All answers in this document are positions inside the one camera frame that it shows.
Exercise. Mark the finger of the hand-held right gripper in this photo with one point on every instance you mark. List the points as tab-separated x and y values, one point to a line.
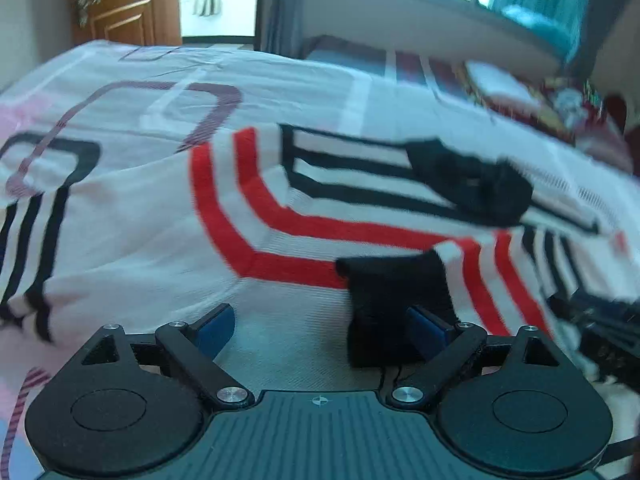
595	307

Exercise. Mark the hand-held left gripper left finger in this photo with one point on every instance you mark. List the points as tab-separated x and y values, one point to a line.
216	329

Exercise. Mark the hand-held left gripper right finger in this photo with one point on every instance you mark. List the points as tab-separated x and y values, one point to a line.
425	330

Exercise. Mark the white red black striped sweater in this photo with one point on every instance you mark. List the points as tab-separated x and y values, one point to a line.
310	200

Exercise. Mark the red white headboard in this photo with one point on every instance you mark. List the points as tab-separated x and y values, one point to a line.
620	130

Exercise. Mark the colourful printed pillow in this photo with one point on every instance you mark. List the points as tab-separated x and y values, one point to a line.
575	102

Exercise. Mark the pink white printed bed sheet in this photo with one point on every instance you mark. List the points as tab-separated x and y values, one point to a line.
125	110

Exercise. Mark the white pillow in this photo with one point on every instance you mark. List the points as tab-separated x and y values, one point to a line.
497	80

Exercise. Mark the dark striped mattress cover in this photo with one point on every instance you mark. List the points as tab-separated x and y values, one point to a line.
360	60

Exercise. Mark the teal curtain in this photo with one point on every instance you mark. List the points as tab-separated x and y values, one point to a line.
542	5

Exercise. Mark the grey curtain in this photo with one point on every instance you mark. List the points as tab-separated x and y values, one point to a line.
285	7

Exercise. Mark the brown wooden door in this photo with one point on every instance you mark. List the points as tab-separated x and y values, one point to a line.
125	2

